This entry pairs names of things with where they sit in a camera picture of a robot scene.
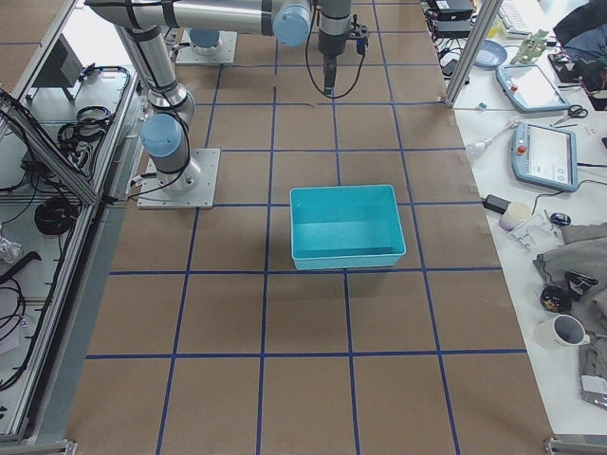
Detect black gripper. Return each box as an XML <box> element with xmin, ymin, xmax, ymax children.
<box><xmin>318</xmin><ymin>27</ymin><xmax>350</xmax><ymax>94</ymax></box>

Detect black electronics box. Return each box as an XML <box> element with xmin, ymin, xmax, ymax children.
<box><xmin>425</xmin><ymin>0</ymin><xmax>474</xmax><ymax>38</ymax></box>

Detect grey control box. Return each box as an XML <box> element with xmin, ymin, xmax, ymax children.
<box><xmin>27</xmin><ymin>34</ymin><xmax>83</xmax><ymax>100</ymax></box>

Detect blue plate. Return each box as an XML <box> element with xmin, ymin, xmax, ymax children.
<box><xmin>473</xmin><ymin>40</ymin><xmax>507</xmax><ymax>69</ymax></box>

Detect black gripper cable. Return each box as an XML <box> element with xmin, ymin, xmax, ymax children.
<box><xmin>303</xmin><ymin>13</ymin><xmax>369</xmax><ymax>100</ymax></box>

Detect lower teach pendant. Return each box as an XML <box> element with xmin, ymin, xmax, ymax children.
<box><xmin>510</xmin><ymin>122</ymin><xmax>579</xmax><ymax>192</ymax></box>

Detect white paper cup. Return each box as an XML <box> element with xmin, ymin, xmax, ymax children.
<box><xmin>499</xmin><ymin>202</ymin><xmax>532</xmax><ymax>231</ymax></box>

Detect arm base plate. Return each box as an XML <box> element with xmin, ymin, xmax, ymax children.
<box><xmin>175</xmin><ymin>28</ymin><xmax>237</xmax><ymax>66</ymax></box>
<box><xmin>137</xmin><ymin>148</ymin><xmax>221</xmax><ymax>209</ymax></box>

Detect grey cloth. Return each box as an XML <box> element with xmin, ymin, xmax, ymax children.
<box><xmin>533</xmin><ymin>223</ymin><xmax>606</xmax><ymax>337</ymax></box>

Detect light blue plastic bin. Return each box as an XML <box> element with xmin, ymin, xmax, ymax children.
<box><xmin>289</xmin><ymin>184</ymin><xmax>407</xmax><ymax>270</ymax></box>

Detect teach pendant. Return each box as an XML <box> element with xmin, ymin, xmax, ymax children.
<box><xmin>495</xmin><ymin>64</ymin><xmax>571</xmax><ymax>113</ymax></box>
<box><xmin>510</xmin><ymin>122</ymin><xmax>579</xmax><ymax>192</ymax></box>

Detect upper teach pendant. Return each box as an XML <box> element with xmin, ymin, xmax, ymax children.
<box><xmin>495</xmin><ymin>64</ymin><xmax>571</xmax><ymax>113</ymax></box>

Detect black scissors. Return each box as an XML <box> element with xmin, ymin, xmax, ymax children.
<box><xmin>550</xmin><ymin>104</ymin><xmax>589</xmax><ymax>127</ymax></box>

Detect white mug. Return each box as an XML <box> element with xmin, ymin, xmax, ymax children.
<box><xmin>534</xmin><ymin>315</ymin><xmax>590</xmax><ymax>349</ymax></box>

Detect coiled black cable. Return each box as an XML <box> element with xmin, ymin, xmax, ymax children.
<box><xmin>34</xmin><ymin>194</ymin><xmax>80</xmax><ymax>237</ymax></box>

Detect small black bowl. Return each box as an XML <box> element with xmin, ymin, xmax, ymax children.
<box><xmin>540</xmin><ymin>286</ymin><xmax>572</xmax><ymax>314</ymax></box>

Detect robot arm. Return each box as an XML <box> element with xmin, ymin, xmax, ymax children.
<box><xmin>188</xmin><ymin>28</ymin><xmax>220</xmax><ymax>51</ymax></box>
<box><xmin>87</xmin><ymin>1</ymin><xmax>359</xmax><ymax>206</ymax></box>

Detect black power adapter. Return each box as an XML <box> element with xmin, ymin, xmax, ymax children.
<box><xmin>482</xmin><ymin>194</ymin><xmax>511</xmax><ymax>215</ymax></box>

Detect aluminium frame post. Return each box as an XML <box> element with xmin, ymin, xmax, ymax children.
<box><xmin>444</xmin><ymin>0</ymin><xmax>503</xmax><ymax>108</ymax></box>

